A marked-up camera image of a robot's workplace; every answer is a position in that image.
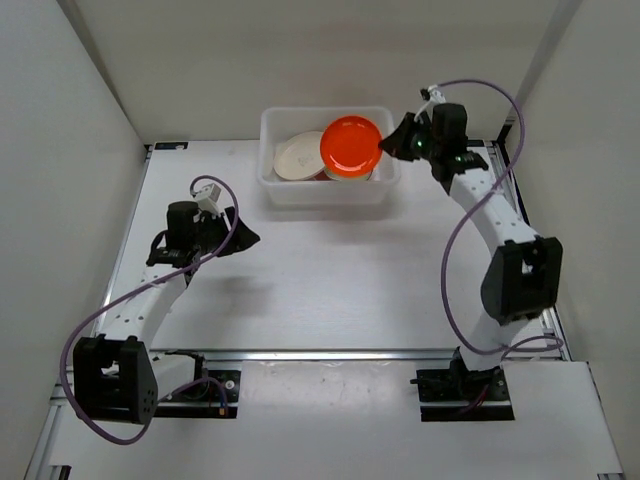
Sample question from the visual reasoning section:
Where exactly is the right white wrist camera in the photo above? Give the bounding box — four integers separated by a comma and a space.
414, 85, 447, 121

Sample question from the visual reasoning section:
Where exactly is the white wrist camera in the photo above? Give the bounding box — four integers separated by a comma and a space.
190, 183, 222, 217
414, 85, 447, 121

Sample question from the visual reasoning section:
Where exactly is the green square panda dish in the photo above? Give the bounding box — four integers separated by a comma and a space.
324, 168, 373, 182

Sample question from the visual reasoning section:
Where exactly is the cream round bowl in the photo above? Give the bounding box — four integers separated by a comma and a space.
273, 131, 325, 181

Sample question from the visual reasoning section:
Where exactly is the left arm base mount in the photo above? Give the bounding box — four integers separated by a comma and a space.
152, 350, 242, 420

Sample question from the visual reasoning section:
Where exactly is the translucent white plastic bin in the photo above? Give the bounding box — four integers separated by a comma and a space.
257, 106, 401, 207

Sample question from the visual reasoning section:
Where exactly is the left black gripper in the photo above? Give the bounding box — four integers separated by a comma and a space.
192, 207, 260, 258

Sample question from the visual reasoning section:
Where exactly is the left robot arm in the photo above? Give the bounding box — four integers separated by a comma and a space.
72, 201, 260, 425

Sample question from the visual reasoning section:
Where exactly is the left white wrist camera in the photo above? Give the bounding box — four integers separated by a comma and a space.
190, 183, 222, 217

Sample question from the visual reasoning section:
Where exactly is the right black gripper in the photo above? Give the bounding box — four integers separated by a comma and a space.
377, 115, 440, 165

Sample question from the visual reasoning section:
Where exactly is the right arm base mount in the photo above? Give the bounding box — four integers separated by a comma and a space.
410, 367, 515, 423

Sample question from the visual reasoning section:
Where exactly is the orange round plate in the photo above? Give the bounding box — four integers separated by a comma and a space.
320, 115, 382, 176

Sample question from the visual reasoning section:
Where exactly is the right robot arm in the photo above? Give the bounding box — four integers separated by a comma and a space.
379, 103, 563, 400

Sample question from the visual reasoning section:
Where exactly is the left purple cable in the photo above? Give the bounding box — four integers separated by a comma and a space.
59, 174, 240, 445

